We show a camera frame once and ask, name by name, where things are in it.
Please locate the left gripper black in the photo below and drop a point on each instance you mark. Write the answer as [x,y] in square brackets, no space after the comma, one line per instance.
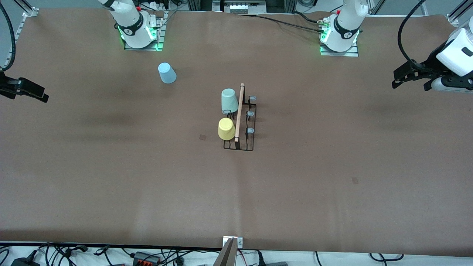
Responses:
[431,64]

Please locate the grey control box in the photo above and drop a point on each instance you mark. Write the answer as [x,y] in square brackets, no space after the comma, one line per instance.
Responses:
[238,7]

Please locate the black power adapter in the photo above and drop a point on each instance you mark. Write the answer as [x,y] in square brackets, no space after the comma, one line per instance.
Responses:
[24,262]

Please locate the light blue plastic cup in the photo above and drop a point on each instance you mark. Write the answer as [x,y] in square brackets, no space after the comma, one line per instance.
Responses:
[167,74]

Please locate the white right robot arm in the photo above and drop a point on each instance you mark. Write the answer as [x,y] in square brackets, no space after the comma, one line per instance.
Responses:
[129,26]

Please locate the black orange connector block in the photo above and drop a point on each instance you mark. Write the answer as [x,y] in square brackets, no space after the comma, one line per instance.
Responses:
[146,258]

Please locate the black power plug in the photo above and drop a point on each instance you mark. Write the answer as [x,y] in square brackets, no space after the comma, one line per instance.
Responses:
[260,258]

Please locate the pale green plastic cup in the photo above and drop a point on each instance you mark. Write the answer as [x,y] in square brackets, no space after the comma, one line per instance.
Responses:
[229,100]

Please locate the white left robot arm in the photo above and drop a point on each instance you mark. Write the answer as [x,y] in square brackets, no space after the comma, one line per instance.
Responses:
[345,29]

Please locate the aluminium frame corner bracket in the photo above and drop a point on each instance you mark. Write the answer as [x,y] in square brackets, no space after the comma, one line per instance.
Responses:
[456,16]
[29,12]

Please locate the perforated aluminium rail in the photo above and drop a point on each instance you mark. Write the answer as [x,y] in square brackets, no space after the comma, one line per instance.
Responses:
[18,33]

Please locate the yellow plastic cup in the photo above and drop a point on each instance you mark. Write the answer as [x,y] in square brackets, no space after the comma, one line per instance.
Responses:
[226,129]

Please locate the aluminium camera mast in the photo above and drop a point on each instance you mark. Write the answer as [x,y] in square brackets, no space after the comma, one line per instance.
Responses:
[229,255]

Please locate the brown table mat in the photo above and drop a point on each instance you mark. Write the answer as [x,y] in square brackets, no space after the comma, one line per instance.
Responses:
[236,192]

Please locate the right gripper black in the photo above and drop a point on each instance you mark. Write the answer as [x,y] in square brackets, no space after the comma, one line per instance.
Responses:
[5,86]

